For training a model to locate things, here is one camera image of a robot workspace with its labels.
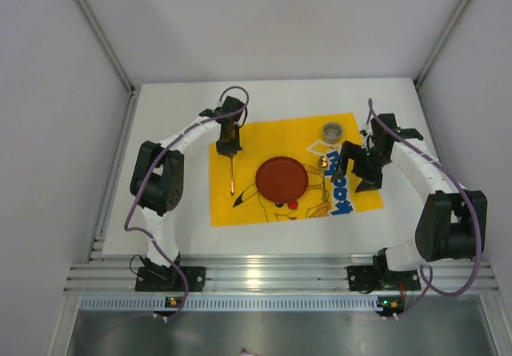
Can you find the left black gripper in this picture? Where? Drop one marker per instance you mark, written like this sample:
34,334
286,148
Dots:
229,148

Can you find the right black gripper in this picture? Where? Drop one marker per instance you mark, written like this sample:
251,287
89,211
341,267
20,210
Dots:
361,164

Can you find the rose gold fork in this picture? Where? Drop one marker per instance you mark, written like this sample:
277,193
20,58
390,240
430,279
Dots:
232,177

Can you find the rose gold spoon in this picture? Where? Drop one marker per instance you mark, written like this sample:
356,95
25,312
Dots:
322,167

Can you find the small clear glass cup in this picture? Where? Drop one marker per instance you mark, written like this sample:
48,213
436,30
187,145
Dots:
332,133

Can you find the yellow Pikachu placemat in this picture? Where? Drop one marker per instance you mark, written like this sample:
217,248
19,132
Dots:
298,138

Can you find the red round plate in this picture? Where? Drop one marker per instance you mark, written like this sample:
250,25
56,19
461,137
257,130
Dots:
281,179

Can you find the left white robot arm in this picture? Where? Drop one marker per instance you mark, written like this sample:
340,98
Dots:
158,179

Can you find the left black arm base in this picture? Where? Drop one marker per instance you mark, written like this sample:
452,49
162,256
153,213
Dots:
169,280

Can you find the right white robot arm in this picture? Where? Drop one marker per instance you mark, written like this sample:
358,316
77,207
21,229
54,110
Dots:
453,220

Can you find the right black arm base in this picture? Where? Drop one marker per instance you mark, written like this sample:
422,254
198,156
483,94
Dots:
367,279

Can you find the left aluminium frame post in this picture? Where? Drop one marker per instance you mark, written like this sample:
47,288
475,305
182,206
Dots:
105,44

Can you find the aluminium frame post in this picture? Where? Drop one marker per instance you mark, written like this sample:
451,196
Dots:
105,44
442,40

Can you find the aluminium front rail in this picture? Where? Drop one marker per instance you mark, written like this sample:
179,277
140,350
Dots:
231,274

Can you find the slotted cable duct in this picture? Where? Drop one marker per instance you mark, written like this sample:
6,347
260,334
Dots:
242,303

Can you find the right aluminium frame post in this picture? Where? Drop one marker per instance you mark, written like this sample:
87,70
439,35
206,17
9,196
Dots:
442,40

